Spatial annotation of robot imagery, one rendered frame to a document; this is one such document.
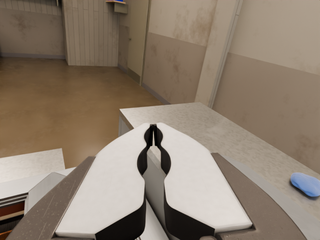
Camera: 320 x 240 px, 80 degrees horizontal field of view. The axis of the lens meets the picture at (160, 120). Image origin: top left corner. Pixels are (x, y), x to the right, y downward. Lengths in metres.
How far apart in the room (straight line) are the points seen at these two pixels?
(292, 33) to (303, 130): 0.93
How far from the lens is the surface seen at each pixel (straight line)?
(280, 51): 2.40
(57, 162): 1.24
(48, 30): 7.42
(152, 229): 0.81
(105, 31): 6.71
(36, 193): 0.96
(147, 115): 1.09
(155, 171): 0.81
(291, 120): 2.32
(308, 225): 0.74
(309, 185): 0.90
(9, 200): 0.99
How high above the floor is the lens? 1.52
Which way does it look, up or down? 27 degrees down
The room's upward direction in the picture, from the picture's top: 9 degrees clockwise
